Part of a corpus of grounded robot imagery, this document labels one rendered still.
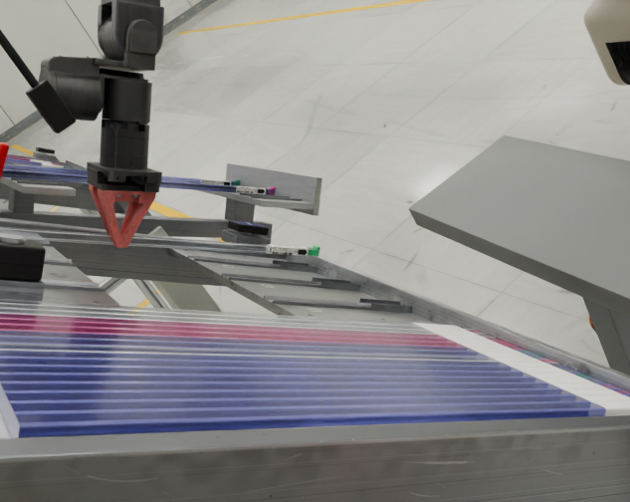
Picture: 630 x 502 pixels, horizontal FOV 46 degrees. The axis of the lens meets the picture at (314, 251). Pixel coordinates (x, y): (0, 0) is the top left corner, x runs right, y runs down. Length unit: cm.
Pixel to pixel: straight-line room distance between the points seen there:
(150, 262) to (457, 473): 68
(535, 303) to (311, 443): 163
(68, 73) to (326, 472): 62
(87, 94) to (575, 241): 68
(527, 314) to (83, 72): 137
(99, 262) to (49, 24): 761
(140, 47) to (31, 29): 767
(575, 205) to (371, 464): 81
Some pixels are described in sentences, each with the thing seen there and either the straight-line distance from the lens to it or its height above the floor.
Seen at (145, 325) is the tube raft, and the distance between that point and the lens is 57.
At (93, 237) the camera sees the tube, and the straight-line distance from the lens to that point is 94.
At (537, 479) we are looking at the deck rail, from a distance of 53.
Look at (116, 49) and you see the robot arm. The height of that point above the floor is 112.
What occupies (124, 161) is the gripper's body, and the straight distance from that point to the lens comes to 92.
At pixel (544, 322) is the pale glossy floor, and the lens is 193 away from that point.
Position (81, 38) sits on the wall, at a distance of 867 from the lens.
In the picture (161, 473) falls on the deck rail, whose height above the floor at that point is 104.
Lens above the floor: 124
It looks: 27 degrees down
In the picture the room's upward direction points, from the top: 31 degrees counter-clockwise
